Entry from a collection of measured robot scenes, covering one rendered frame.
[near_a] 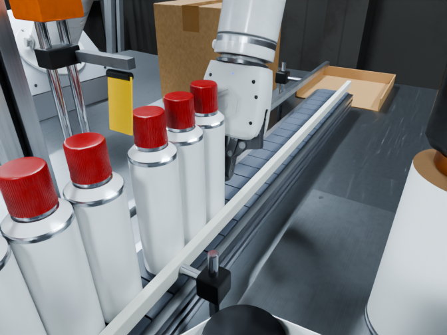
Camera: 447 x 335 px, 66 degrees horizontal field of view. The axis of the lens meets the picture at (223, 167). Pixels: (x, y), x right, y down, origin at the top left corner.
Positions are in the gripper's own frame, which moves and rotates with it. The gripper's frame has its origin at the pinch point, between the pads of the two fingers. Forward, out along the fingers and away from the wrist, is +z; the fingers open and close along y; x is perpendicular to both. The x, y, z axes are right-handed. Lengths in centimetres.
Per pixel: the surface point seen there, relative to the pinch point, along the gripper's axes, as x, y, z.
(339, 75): 95, -6, -24
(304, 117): 40.1, -0.6, -7.9
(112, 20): 238, -283, -59
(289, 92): 31.1, -3.0, -13.1
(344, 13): 230, -42, -79
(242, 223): -0.6, 5.0, 7.2
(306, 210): 6.5, 12.1, 4.4
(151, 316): -18.4, 3.9, 13.5
